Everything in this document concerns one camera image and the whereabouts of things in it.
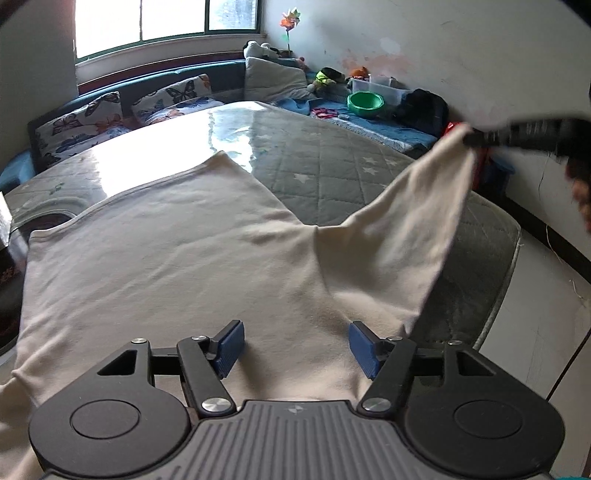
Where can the black bag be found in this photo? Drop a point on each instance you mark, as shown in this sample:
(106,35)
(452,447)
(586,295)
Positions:
(425,110)

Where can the window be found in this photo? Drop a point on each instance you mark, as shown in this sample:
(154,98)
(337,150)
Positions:
(161,18)

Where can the person's right hand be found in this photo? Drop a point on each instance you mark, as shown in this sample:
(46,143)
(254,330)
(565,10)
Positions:
(582,184)

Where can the butterfly print pillow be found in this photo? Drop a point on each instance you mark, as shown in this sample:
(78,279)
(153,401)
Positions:
(78,115)
(92,145)
(184,110)
(175,92)

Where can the colourful pinwheel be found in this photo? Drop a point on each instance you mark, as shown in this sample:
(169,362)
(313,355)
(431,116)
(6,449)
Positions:
(290,21)

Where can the blue sofa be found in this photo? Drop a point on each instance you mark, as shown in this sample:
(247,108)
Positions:
(152,79)

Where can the clear plastic storage box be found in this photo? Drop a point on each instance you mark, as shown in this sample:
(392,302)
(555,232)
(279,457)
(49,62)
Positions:
(395,94)

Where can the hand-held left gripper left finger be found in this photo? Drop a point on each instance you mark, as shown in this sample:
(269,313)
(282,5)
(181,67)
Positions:
(230,344)

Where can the grey cushion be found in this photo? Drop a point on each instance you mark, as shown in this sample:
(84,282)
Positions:
(272,78)

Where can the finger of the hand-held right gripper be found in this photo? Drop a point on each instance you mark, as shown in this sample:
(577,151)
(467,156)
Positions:
(517,135)

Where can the white plush toy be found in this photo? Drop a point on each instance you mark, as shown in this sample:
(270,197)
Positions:
(256,48)

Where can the blue patterned blanket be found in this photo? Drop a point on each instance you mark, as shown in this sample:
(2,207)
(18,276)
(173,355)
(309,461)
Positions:
(383,131)

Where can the orange plush toy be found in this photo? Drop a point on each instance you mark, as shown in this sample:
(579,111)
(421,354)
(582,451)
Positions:
(360,72)

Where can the green yellow plush toy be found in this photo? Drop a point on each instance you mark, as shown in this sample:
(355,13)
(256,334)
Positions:
(325,76)

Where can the cream shirt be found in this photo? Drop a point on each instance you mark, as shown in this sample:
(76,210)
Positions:
(161,258)

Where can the green plastic bowl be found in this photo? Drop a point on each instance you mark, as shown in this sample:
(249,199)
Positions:
(364,104)

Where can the blue plastic stool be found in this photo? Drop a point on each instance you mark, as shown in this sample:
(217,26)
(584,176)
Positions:
(501,170)

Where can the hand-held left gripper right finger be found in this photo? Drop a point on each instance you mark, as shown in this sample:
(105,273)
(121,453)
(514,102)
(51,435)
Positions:
(364,348)

